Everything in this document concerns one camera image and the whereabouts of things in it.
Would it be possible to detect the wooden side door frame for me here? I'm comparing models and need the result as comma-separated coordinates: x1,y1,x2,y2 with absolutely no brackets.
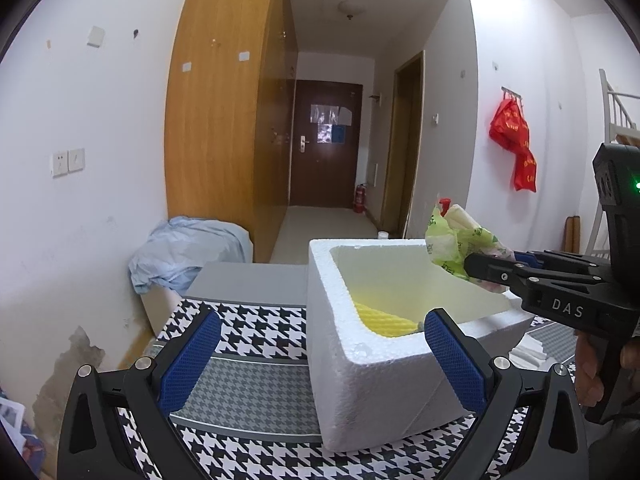
380,52,424,238

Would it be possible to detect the wooden wardrobe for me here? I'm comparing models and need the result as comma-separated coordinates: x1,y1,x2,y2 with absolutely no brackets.
164,0,297,263

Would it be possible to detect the yellow ribbed sponge cloth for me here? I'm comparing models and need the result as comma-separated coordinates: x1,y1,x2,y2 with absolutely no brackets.
355,302,423,338

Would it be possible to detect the red hanging bag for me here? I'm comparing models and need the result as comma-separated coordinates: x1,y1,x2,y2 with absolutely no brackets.
489,93,537,193

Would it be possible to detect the person's right hand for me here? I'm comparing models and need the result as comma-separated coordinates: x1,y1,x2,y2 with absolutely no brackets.
572,328,640,409

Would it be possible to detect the ceiling lamp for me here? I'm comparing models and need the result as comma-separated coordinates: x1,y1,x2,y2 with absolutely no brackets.
336,0,367,21

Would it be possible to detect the light blue crumpled cloth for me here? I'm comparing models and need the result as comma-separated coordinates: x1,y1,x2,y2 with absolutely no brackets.
128,216,254,295

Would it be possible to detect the dark brown entrance door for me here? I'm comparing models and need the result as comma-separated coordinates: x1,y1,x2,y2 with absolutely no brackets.
290,80,363,208

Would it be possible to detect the red fire extinguisher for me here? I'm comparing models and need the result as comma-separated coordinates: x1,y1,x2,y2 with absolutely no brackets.
354,184,367,214

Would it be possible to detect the double wall socket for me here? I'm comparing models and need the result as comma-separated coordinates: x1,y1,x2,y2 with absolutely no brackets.
50,148,86,178

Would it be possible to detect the white wall switch plate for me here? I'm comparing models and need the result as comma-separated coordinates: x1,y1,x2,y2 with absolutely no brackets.
87,26,105,48

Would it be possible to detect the houndstooth table mat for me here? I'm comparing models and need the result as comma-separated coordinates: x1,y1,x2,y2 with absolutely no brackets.
117,296,582,480

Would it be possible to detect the white foam box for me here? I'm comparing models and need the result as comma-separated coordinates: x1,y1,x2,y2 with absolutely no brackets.
306,240,533,452

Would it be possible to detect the green floral tissue pack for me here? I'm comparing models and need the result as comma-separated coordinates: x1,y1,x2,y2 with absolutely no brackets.
425,204,515,294

